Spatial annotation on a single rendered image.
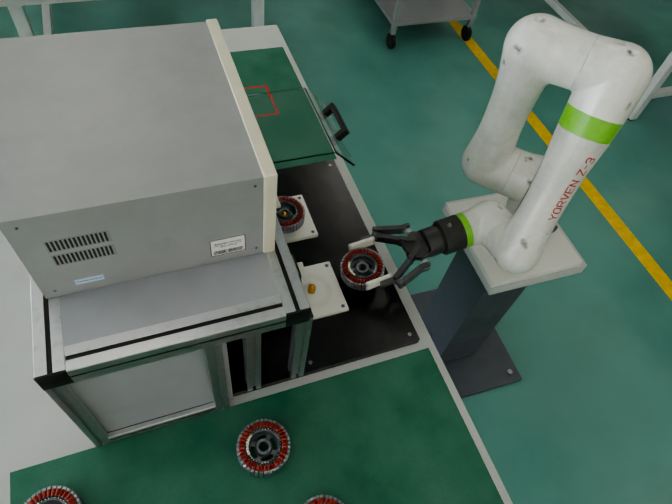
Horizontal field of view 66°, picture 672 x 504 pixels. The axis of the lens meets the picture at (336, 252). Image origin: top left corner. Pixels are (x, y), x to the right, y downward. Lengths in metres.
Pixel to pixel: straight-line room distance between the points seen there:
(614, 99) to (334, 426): 0.88
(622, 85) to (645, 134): 2.59
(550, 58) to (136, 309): 0.89
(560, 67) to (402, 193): 1.63
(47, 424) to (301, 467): 0.54
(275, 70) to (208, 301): 1.23
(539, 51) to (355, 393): 0.82
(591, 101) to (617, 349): 1.60
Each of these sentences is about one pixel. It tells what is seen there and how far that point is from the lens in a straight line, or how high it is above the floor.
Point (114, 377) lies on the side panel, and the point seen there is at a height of 1.02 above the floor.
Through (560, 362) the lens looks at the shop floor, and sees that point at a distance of 2.41.
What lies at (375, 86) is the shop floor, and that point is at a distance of 3.27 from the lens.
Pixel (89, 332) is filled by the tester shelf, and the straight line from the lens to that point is 0.93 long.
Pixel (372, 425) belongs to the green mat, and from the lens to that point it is 1.23.
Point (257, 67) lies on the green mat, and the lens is 2.01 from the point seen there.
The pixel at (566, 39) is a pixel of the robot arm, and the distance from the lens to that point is 1.15.
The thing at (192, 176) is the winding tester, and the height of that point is 1.32.
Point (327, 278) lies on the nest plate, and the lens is 1.34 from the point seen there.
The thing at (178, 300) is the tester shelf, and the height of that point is 1.11.
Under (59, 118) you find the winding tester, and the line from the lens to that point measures 0.95.
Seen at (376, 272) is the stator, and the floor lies 0.85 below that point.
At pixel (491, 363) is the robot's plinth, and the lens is 2.25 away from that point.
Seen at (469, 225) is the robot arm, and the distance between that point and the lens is 1.33.
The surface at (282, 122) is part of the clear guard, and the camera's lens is 1.29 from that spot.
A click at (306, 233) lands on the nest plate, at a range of 1.42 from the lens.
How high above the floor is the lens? 1.91
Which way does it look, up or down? 54 degrees down
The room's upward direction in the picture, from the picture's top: 11 degrees clockwise
